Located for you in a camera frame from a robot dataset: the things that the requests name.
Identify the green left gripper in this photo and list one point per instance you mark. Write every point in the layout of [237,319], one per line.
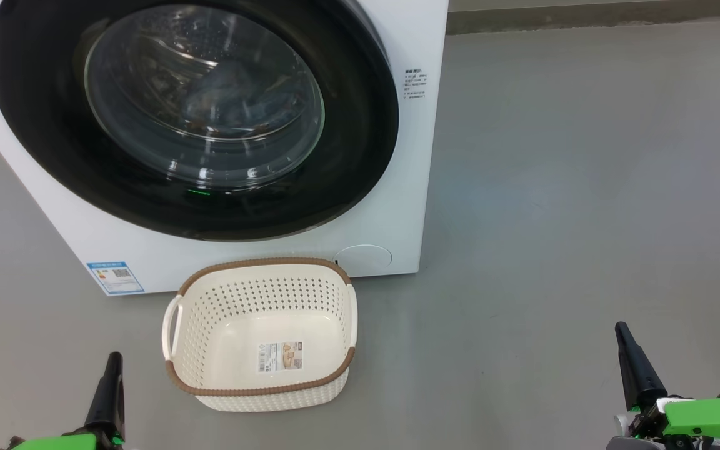
[60,442]

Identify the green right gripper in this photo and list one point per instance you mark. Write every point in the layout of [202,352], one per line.
[710,419]

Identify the black glass washing machine door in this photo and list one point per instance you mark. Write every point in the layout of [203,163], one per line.
[41,125]

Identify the blue cartoon print garment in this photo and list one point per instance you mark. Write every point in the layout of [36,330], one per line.
[200,112]

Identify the basket product label sticker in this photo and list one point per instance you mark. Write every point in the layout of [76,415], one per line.
[280,357]

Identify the cream laundry basket brown rim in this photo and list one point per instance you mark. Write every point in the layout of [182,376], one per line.
[266,306]

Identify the white washing machine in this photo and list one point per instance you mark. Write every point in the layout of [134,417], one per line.
[410,206]

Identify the blue energy label sticker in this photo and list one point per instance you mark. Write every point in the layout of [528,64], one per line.
[115,278]

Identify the round white filter cover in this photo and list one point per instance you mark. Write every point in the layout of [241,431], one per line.
[363,259]

